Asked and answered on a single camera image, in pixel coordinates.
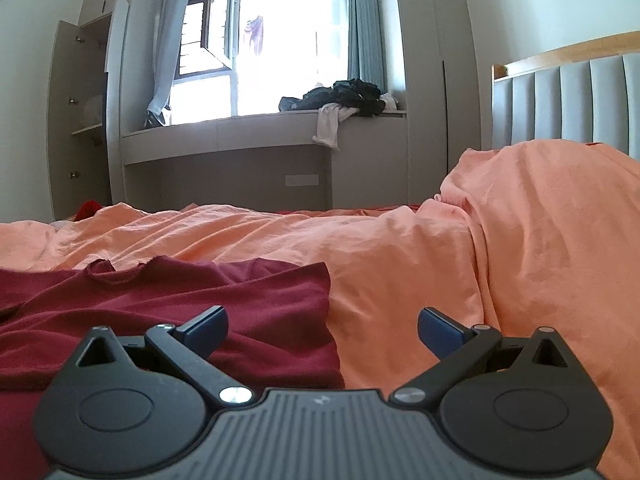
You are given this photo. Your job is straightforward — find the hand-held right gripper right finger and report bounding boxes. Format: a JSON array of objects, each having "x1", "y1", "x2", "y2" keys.
[{"x1": 390, "y1": 307, "x2": 572, "y2": 407}]

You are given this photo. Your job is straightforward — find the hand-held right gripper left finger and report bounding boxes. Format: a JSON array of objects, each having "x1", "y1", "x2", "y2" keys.
[{"x1": 74, "y1": 306, "x2": 252, "y2": 408}]

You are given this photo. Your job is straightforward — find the maroon knit garment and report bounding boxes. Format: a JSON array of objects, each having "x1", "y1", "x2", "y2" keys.
[{"x1": 0, "y1": 256, "x2": 346, "y2": 396}]

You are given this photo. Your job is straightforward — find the pile of dark clothes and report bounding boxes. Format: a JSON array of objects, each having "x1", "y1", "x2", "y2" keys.
[{"x1": 278, "y1": 78, "x2": 387, "y2": 117}]

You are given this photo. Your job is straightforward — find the orange duvet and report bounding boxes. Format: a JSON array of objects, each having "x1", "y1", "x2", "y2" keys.
[{"x1": 0, "y1": 140, "x2": 640, "y2": 461}]

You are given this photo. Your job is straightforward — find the beige window seat cabinet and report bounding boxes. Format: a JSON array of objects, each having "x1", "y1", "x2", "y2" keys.
[{"x1": 120, "y1": 109, "x2": 408, "y2": 211}]

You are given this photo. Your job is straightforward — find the white garment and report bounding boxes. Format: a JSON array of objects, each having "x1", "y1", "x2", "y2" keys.
[{"x1": 312, "y1": 102, "x2": 361, "y2": 150}]

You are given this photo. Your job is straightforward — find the open beige wardrobe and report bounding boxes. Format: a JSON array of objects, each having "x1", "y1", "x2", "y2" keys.
[{"x1": 47, "y1": 0, "x2": 131, "y2": 221}]

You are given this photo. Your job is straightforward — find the tall beige closet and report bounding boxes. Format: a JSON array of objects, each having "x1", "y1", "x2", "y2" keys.
[{"x1": 392, "y1": 0, "x2": 483, "y2": 206}]

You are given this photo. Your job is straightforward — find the grey padded headboard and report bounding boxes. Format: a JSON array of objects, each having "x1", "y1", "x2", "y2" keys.
[{"x1": 491, "y1": 31, "x2": 640, "y2": 158}]

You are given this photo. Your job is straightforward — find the pale blue sheer curtain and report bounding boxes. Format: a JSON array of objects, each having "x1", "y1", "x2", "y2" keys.
[{"x1": 146, "y1": 0, "x2": 196, "y2": 128}]

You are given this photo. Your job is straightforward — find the window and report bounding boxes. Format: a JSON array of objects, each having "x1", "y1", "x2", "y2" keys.
[{"x1": 172, "y1": 0, "x2": 351, "y2": 126}]

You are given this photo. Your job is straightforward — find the pink hanging garment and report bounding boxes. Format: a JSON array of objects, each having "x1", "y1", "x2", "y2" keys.
[{"x1": 243, "y1": 16, "x2": 265, "y2": 57}]

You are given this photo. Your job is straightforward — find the blue-grey curtain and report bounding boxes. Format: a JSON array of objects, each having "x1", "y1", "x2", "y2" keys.
[{"x1": 346, "y1": 0, "x2": 387, "y2": 91}]

